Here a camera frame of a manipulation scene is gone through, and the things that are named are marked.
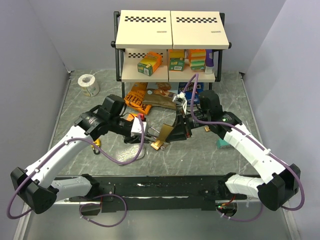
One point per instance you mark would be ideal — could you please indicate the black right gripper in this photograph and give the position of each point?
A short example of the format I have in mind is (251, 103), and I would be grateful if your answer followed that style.
(179, 130)

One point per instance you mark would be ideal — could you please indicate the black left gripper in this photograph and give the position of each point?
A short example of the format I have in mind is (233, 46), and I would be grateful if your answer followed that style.
(132, 139)

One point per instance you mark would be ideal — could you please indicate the large brass padlock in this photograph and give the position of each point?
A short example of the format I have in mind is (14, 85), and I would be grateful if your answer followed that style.
(164, 132)

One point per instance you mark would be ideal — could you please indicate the yellow black padlock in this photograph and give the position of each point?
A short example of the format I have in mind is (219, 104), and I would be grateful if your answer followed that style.
(97, 143)

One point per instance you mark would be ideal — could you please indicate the brass padlock long shackle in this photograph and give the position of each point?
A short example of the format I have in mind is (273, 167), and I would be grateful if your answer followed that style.
(158, 145)

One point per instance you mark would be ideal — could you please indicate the small brass padlock front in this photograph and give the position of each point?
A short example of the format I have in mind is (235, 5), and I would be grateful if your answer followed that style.
(207, 129)

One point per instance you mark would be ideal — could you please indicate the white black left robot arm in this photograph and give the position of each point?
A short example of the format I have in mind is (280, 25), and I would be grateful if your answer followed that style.
(37, 186)

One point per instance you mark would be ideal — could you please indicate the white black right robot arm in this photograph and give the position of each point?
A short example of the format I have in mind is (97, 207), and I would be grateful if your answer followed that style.
(277, 182)

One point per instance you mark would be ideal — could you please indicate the orange Reese's bag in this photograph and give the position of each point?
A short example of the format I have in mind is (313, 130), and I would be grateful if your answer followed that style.
(136, 96)

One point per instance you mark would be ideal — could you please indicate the brown chip bag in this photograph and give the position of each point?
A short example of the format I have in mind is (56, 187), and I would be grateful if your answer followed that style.
(160, 94)

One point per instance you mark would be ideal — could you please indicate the teal rectangular box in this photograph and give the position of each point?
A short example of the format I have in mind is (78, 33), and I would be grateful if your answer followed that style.
(222, 144)

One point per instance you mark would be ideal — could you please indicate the blue Doritos bag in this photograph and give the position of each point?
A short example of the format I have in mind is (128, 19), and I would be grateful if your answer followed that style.
(189, 91)

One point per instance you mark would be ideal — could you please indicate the white tape roll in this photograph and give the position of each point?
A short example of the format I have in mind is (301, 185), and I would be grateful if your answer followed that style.
(89, 85)

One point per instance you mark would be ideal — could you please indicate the orange green box on shelf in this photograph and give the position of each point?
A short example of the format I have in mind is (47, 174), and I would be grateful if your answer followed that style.
(150, 63)

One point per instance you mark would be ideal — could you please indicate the purple white bottle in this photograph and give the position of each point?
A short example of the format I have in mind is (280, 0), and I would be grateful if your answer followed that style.
(209, 62)

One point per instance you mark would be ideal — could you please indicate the green yellow box on shelf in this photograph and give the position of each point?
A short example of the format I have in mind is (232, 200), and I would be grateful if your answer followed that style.
(176, 59)

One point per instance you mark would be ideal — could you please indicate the stacked coloured sponges pack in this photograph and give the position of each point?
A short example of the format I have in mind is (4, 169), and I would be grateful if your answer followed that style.
(196, 58)

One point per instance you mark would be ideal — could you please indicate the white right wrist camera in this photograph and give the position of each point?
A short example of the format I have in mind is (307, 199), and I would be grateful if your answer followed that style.
(180, 100)

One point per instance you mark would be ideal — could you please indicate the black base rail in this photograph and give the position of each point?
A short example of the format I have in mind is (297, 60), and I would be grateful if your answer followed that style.
(159, 192)

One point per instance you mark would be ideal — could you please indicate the black frame cream shelf rack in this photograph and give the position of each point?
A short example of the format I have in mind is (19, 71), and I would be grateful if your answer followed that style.
(136, 32)

